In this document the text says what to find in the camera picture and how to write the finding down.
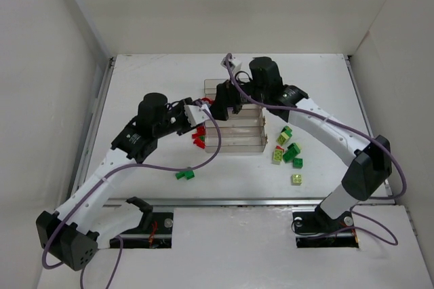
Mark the aluminium rail front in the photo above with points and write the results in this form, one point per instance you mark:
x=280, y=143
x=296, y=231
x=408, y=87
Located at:
x=209, y=202

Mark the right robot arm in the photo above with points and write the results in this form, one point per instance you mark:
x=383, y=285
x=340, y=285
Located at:
x=367, y=159

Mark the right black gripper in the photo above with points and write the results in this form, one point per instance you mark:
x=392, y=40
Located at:
x=221, y=105

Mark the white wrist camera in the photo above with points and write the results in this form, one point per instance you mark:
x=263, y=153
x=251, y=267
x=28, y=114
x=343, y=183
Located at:
x=232, y=63
x=196, y=114

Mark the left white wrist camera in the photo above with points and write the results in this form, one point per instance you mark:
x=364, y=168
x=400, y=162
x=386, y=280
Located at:
x=196, y=114

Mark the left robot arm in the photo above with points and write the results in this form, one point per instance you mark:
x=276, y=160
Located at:
x=67, y=232

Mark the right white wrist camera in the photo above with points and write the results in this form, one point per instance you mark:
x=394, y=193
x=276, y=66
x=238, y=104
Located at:
x=232, y=63

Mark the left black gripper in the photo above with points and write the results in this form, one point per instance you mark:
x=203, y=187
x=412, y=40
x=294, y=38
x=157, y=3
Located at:
x=185, y=125

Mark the lime square brick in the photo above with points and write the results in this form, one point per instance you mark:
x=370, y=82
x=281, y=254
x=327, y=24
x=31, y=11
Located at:
x=296, y=179

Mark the green stepped lego brick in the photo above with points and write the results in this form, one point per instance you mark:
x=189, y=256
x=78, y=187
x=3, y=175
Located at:
x=187, y=174

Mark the dark green angled brick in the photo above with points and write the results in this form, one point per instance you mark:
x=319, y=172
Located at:
x=292, y=152

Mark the green and lime brick top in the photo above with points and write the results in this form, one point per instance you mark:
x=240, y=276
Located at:
x=285, y=135

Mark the clear bin first row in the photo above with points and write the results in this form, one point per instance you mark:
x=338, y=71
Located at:
x=210, y=85

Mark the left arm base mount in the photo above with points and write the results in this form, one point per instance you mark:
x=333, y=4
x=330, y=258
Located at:
x=154, y=231

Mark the red flower lego brick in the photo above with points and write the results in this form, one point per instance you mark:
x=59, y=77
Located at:
x=207, y=100

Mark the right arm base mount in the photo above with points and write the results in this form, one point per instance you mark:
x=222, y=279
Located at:
x=315, y=231

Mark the red lego cluster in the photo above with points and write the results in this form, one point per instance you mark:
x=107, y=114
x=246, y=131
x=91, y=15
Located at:
x=199, y=137

